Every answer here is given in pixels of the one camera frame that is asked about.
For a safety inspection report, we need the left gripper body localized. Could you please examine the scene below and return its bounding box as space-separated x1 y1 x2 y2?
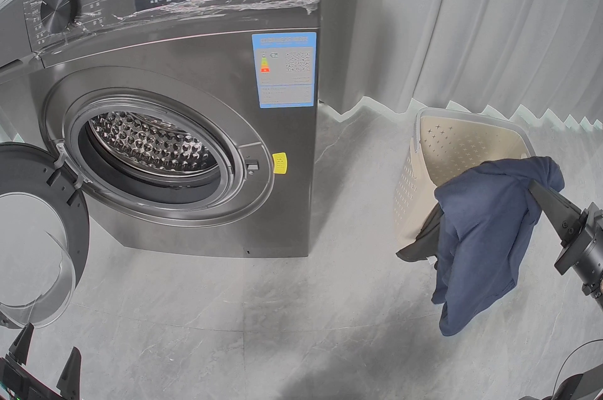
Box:
0 356 68 400

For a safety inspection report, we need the black cable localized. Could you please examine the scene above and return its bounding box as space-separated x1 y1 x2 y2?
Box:
557 339 603 391

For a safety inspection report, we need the dark blue garment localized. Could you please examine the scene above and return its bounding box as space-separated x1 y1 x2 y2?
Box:
431 155 565 337

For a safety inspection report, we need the black garment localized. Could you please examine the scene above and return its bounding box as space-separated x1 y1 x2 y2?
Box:
396 204 444 270

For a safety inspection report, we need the cream laundry basket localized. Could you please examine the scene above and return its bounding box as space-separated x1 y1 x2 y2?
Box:
393 107 538 268

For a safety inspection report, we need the grey washing machine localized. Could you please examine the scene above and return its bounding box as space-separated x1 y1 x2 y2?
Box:
0 0 338 259

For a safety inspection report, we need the washing machine door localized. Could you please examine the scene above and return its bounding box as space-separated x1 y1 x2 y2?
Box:
0 142 90 329

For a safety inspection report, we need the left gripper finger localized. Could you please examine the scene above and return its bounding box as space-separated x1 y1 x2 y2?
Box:
56 346 82 400
8 322 35 366

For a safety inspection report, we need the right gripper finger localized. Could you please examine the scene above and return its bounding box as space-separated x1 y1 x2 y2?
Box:
541 199 582 247
529 180 586 225

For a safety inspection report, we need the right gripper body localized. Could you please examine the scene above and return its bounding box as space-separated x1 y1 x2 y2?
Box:
554 207 603 291

